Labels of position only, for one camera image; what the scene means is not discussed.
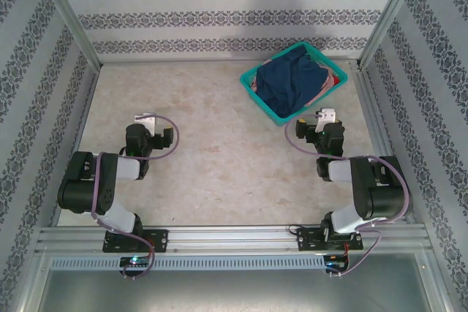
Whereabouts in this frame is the controller board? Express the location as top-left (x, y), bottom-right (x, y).
top-left (324, 253), bottom-right (350, 273)
top-left (119, 256), bottom-right (150, 268)

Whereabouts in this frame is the aluminium table side rail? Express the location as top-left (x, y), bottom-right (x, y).
top-left (49, 63), bottom-right (105, 228)
top-left (354, 60), bottom-right (417, 224)

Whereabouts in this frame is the grey slotted cable duct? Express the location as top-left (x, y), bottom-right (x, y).
top-left (49, 255), bottom-right (330, 272)

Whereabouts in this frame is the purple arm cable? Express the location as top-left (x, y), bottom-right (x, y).
top-left (89, 114), bottom-right (181, 281)
top-left (284, 113), bottom-right (410, 279)

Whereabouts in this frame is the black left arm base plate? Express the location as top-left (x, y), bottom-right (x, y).
top-left (102, 229), bottom-right (170, 254)

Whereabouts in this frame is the left controller board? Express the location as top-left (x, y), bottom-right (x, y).
top-left (119, 256), bottom-right (150, 268)

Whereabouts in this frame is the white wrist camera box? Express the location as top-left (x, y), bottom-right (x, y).
top-left (316, 107), bottom-right (338, 125)
top-left (133, 112), bottom-right (159, 134)

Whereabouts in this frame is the aluminium mounting rail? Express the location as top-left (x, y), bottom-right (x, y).
top-left (36, 226), bottom-right (429, 254)

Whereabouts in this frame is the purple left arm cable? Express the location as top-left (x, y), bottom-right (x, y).
top-left (89, 114), bottom-right (181, 281)

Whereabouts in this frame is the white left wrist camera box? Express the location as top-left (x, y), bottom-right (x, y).
top-left (133, 112), bottom-right (159, 134)

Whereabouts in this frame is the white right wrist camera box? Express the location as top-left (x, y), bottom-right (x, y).
top-left (316, 107), bottom-right (338, 125)

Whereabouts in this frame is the right controller board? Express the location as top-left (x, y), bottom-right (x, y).
top-left (324, 253), bottom-right (350, 273)

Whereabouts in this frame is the teal plastic basket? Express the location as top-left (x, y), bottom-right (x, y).
top-left (239, 41), bottom-right (349, 127)

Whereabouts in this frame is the aluminium table end rail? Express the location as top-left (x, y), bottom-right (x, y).
top-left (98, 58), bottom-right (361, 68)

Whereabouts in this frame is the blue t-shirt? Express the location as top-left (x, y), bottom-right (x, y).
top-left (254, 45), bottom-right (332, 118)

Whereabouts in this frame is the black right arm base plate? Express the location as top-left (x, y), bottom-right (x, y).
top-left (295, 227), bottom-right (365, 253)

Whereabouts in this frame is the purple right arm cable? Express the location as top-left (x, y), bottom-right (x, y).
top-left (284, 113), bottom-right (410, 279)

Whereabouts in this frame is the aluminium frame post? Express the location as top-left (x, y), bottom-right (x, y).
top-left (29, 0), bottom-right (103, 68)
top-left (357, 0), bottom-right (429, 70)

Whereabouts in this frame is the pink garment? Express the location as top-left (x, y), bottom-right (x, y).
top-left (249, 65), bottom-right (343, 108)

